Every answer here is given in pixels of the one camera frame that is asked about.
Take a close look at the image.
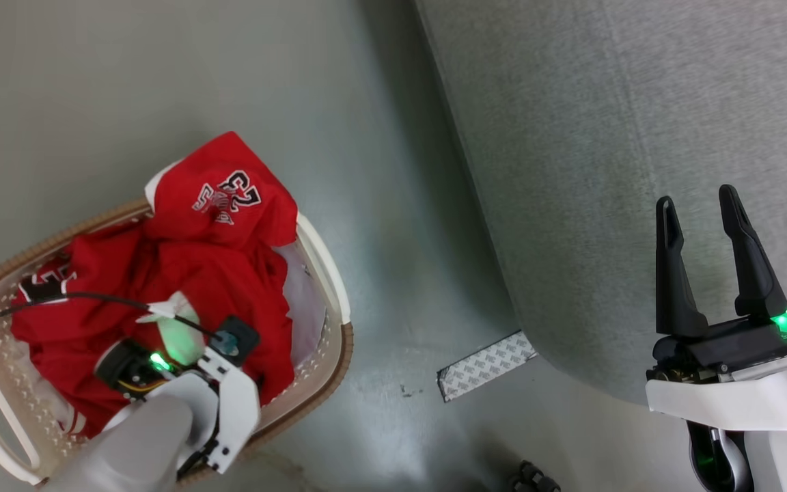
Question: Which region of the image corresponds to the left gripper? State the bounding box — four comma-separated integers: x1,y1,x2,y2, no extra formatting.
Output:
95,340,262,474

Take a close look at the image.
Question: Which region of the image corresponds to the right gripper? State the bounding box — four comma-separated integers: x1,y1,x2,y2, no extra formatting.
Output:
645,184,787,433

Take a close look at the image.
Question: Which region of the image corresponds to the red basketball jersey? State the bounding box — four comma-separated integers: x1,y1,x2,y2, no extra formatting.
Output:
10,131,299,438

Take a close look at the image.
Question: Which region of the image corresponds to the white brown-rimmed laundry basket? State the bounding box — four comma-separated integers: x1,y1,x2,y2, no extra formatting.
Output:
0,198,355,487

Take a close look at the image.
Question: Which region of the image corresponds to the white cloth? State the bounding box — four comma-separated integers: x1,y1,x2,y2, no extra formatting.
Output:
274,243,330,370

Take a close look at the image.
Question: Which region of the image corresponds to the grey fabric sofa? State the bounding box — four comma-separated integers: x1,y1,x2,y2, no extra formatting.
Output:
414,0,787,411

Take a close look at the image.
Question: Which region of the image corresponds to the grey patterned tape strip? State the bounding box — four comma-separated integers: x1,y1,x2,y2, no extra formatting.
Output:
437,331,538,402

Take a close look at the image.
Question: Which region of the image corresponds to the black ribbed wheel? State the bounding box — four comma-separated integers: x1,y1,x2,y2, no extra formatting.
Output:
510,460,562,492

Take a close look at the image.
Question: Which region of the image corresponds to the thin black cable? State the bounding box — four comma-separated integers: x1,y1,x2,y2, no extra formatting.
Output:
0,292,227,342

